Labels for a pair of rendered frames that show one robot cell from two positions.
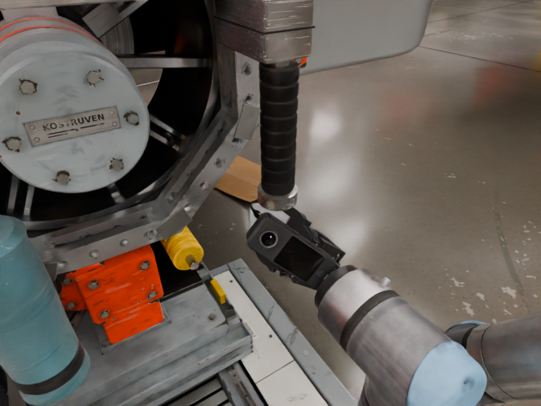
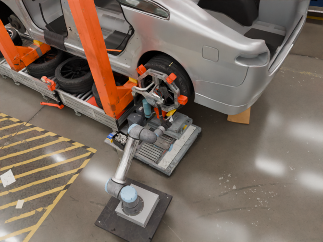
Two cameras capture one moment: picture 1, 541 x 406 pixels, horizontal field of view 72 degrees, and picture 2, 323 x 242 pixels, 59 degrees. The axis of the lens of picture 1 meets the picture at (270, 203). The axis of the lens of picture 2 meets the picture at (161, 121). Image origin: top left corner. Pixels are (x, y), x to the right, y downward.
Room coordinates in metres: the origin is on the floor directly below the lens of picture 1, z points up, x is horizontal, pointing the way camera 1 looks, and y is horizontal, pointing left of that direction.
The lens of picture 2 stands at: (-0.38, -2.06, 3.07)
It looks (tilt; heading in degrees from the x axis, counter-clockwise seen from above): 48 degrees down; 71
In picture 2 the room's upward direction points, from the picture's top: 7 degrees counter-clockwise
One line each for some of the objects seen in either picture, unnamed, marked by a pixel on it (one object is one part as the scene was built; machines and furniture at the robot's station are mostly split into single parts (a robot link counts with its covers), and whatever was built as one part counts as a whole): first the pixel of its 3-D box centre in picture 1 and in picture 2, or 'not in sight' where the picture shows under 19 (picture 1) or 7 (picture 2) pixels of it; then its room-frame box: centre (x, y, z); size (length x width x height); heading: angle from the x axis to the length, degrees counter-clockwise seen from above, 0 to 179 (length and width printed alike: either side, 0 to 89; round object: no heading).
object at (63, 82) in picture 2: not in sight; (78, 74); (-0.31, 1.71, 0.39); 0.66 x 0.66 x 0.24
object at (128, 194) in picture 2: not in sight; (129, 196); (-0.31, -0.69, 0.59); 0.17 x 0.15 x 0.18; 123
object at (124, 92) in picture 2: not in sight; (128, 86); (0.20, 0.71, 0.69); 0.52 x 0.17 x 0.35; 32
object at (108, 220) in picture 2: not in sight; (136, 215); (-0.31, -0.69, 0.15); 0.60 x 0.60 x 0.30; 39
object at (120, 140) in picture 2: not in sight; (122, 140); (-0.14, 0.05, 0.51); 0.20 x 0.14 x 0.13; 113
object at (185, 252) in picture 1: (166, 222); (173, 109); (0.60, 0.21, 0.51); 0.29 x 0.06 x 0.06; 32
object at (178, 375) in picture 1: (136, 337); (169, 122); (0.59, 0.35, 0.13); 0.50 x 0.36 x 0.10; 122
